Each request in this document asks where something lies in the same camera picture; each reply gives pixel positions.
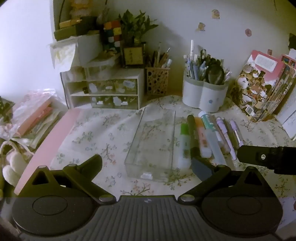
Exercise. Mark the colourful puzzle cube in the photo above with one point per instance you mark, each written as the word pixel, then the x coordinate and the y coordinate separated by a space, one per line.
pixel 112 34

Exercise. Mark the beige perforated pen holder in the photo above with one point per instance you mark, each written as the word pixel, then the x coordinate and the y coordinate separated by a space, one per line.
pixel 157 81

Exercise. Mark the small white gadget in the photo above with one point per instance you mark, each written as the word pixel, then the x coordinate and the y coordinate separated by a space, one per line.
pixel 249 110

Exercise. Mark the pink orange highlighter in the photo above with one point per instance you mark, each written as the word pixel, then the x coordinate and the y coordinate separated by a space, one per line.
pixel 203 139

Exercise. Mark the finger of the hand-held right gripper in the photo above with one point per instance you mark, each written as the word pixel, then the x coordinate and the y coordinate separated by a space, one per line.
pixel 256 156

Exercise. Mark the black marker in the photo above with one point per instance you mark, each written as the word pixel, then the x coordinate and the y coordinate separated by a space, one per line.
pixel 192 132

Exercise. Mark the plush toy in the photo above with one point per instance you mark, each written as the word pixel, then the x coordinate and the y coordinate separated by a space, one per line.
pixel 78 9

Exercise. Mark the small clear lidded box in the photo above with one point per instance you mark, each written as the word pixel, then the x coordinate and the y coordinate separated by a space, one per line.
pixel 99 67

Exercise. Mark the clear plastic bag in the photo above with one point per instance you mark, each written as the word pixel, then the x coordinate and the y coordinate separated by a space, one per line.
pixel 13 122

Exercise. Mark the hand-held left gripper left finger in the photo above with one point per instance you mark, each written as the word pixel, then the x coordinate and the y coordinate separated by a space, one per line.
pixel 92 163

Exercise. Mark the white fluffy plush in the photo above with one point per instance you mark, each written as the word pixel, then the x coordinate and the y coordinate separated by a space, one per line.
pixel 12 166

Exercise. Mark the wall sticker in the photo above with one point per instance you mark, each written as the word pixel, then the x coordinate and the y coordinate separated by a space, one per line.
pixel 215 14
pixel 248 32
pixel 201 26

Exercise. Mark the white box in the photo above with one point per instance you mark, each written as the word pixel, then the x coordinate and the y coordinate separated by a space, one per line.
pixel 89 48

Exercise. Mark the white drawer organizer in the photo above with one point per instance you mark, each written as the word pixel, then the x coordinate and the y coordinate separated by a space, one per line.
pixel 76 92

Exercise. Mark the green cap glue stick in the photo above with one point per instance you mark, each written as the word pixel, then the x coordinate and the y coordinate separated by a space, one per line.
pixel 184 141

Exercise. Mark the floral tablecloth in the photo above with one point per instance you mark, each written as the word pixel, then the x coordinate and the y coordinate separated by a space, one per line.
pixel 104 129

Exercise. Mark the purple pen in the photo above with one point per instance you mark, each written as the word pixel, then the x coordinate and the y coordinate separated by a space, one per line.
pixel 226 139
pixel 237 131

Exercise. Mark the black magnifying glass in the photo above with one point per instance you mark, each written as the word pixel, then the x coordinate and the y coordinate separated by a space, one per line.
pixel 215 74

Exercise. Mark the potted bamboo plant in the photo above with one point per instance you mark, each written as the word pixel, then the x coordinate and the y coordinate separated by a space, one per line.
pixel 133 55

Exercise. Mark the clear plastic tray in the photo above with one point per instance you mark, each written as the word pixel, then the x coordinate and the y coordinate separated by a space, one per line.
pixel 150 150

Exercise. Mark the bunch of pencils and brushes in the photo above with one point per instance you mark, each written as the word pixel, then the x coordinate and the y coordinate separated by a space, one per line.
pixel 159 58

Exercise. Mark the black box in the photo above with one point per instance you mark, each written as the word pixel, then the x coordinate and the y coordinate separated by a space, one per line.
pixel 89 25

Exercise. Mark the white open booklet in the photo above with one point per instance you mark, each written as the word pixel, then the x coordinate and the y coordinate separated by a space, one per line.
pixel 289 118

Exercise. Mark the white clover pen holder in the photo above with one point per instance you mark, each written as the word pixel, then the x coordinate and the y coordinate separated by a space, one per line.
pixel 203 95

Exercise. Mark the bunch of blue white pens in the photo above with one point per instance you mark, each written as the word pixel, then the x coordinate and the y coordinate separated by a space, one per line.
pixel 193 67

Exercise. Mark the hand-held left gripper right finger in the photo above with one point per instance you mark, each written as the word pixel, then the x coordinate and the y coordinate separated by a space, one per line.
pixel 201 170

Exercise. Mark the crumpled white paper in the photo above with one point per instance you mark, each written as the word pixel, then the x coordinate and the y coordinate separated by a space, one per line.
pixel 62 54

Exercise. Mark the pink illustrated book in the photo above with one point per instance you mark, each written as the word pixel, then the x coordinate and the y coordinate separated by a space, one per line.
pixel 254 83

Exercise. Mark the olive box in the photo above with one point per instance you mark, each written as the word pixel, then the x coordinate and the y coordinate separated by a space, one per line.
pixel 66 33

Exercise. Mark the row of upright books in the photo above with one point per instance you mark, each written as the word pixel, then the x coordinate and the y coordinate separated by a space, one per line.
pixel 282 92

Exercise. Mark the dark olive pen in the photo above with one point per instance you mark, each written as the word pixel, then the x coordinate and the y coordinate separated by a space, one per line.
pixel 232 135

